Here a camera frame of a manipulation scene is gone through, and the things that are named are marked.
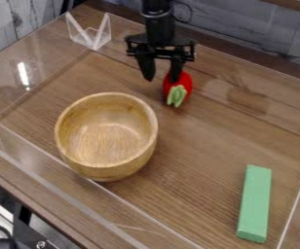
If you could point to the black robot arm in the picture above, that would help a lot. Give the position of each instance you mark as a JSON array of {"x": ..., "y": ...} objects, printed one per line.
[{"x": 159, "y": 42}]

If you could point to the red plush strawberry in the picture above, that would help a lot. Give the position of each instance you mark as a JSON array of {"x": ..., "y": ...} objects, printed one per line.
[{"x": 177, "y": 91}]

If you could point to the clear acrylic enclosure wall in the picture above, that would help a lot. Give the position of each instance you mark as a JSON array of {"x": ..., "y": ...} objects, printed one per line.
[{"x": 180, "y": 202}]

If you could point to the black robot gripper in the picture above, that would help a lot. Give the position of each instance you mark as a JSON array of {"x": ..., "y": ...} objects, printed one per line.
[{"x": 180, "y": 50}]

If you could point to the clear acrylic corner bracket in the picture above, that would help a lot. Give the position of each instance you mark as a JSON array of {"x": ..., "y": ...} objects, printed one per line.
[{"x": 91, "y": 37}]

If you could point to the green rectangular block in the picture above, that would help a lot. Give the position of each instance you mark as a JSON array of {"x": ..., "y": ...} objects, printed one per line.
[{"x": 255, "y": 208}]

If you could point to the wooden bowl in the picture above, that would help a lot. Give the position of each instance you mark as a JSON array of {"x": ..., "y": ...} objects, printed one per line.
[{"x": 107, "y": 135}]

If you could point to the black table leg bracket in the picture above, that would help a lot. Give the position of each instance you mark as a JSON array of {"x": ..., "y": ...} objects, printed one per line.
[{"x": 40, "y": 237}]

